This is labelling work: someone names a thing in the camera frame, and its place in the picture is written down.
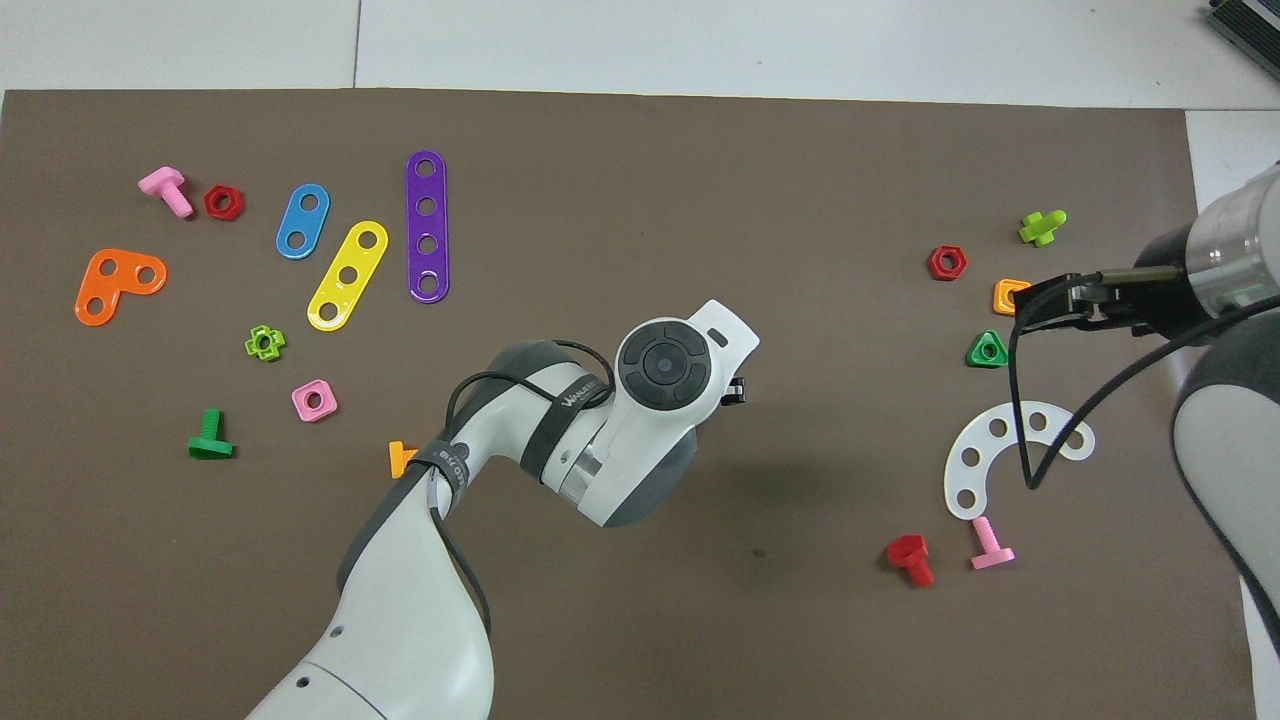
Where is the yellow three-hole plate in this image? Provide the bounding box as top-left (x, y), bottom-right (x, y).
top-left (307, 220), bottom-right (390, 333)

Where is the white curved perforated plate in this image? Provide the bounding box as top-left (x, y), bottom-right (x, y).
top-left (943, 401), bottom-right (1096, 521)

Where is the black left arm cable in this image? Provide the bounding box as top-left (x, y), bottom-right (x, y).
top-left (428, 340), bottom-right (616, 641)

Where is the blue two-hole plate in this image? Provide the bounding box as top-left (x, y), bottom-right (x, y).
top-left (275, 183), bottom-right (331, 261)

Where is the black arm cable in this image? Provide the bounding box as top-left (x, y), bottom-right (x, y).
top-left (428, 340), bottom-right (616, 641)
top-left (1008, 265), bottom-right (1280, 491)

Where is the brown table mat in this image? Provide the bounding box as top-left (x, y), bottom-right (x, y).
top-left (0, 88), bottom-right (1257, 720)

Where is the pink plastic screw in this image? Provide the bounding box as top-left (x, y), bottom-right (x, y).
top-left (969, 516), bottom-right (1016, 571)
top-left (138, 166), bottom-right (195, 219)

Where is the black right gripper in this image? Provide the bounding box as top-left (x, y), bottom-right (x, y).
top-left (1018, 225), bottom-right (1216, 336)

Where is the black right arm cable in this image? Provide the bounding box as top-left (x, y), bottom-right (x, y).
top-left (1008, 265), bottom-right (1280, 491)

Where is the green plastic screw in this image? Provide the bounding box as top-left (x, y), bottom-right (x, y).
top-left (187, 407), bottom-right (237, 461)

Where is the lime cross-head screw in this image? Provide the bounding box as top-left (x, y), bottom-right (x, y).
top-left (1018, 209), bottom-right (1068, 247)

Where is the red plastic screw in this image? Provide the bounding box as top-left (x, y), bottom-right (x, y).
top-left (885, 534), bottom-right (936, 589)

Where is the pink square nut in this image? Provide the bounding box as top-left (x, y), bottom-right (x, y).
top-left (291, 379), bottom-right (339, 423)

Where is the orange heart-shaped plate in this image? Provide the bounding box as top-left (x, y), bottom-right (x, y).
top-left (75, 248), bottom-right (169, 328)

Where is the purple four-hole plate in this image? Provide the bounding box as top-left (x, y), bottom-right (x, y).
top-left (405, 150), bottom-right (451, 304)

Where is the dark ribbed device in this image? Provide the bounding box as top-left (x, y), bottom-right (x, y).
top-left (1205, 0), bottom-right (1280, 63)

